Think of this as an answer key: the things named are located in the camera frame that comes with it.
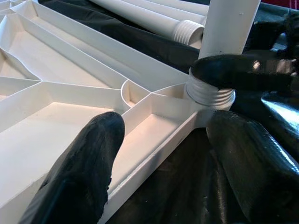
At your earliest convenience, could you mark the white plastic table top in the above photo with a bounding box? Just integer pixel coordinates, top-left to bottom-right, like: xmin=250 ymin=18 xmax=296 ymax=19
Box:
xmin=0 ymin=0 xmax=215 ymax=224

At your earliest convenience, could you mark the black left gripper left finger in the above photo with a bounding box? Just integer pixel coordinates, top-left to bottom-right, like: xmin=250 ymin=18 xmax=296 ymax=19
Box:
xmin=18 ymin=111 xmax=126 ymax=224

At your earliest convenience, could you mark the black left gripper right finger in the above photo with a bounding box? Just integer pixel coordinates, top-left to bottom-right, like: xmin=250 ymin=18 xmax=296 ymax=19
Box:
xmin=206 ymin=111 xmax=299 ymax=224

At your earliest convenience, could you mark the black plastic sheet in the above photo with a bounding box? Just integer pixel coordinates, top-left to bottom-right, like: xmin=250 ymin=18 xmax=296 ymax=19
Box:
xmin=38 ymin=0 xmax=299 ymax=224

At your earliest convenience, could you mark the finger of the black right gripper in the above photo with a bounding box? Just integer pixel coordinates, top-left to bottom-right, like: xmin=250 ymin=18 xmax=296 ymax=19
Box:
xmin=193 ymin=54 xmax=299 ymax=92

